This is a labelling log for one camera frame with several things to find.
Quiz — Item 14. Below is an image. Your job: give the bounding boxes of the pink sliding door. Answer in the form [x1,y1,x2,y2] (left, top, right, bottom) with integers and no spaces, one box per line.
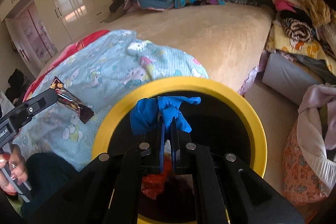
[5,1,58,77]

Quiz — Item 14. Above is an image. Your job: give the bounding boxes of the orange floral laundry bag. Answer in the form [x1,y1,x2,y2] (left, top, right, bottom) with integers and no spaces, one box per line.
[282,83,336,206]

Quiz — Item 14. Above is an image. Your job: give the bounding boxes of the light blue cartoon blanket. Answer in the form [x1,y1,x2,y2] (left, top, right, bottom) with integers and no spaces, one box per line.
[14,30,208,170]

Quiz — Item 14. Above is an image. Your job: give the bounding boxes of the beige bed cover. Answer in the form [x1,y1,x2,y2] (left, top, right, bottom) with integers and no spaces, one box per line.
[39,2,275,94]

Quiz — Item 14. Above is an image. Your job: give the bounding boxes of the yellow rim black trash bin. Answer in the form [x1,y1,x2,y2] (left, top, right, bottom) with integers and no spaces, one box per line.
[91,76,268,224]

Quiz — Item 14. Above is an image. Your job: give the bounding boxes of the blue plastic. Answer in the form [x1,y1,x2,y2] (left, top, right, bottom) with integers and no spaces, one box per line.
[130,96,201,136]

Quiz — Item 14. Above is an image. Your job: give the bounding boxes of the brown candy wrapper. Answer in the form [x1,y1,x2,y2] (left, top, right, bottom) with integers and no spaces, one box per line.
[50,77,94,124]

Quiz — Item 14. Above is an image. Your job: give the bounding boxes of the red plastic bag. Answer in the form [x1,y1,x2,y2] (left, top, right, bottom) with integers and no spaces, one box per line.
[141,154,174,200]

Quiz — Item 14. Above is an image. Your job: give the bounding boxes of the clothes pile beside bed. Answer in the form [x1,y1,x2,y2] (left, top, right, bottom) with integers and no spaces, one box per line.
[266,0,335,84]

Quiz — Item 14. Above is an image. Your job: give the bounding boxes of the left hand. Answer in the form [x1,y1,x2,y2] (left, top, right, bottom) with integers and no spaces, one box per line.
[1,144,28,196]

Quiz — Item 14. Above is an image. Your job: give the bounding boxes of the red pink blanket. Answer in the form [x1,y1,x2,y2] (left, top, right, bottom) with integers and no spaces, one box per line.
[23,30,109,101]

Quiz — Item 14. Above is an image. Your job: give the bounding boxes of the grey bedside box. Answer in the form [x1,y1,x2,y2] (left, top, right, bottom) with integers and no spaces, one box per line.
[262,53,323,106]

